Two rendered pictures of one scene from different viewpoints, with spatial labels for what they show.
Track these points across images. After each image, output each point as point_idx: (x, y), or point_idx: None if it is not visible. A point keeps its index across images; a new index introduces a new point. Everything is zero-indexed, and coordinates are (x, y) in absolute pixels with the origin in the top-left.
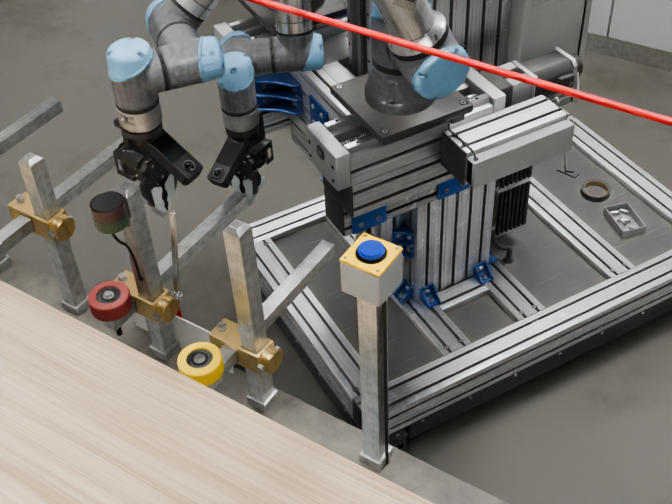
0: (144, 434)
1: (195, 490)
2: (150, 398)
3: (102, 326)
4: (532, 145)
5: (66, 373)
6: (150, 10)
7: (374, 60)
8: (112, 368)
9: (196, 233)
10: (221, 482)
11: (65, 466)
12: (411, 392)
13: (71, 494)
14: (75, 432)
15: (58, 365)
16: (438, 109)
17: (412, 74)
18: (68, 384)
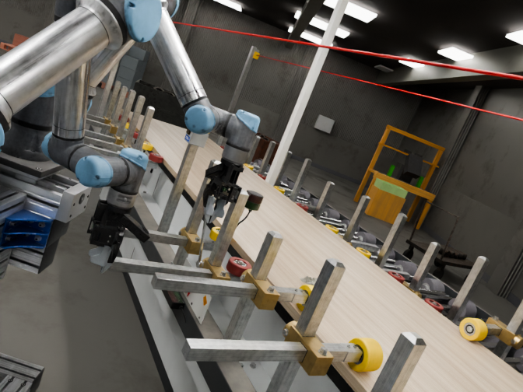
0: (256, 237)
1: (249, 224)
2: (247, 239)
3: (219, 337)
4: None
5: (274, 261)
6: (212, 113)
7: (50, 126)
8: (255, 251)
9: (163, 265)
10: (240, 220)
11: (286, 249)
12: (2, 359)
13: (287, 245)
14: (279, 250)
15: (276, 264)
16: None
17: (88, 103)
18: (275, 259)
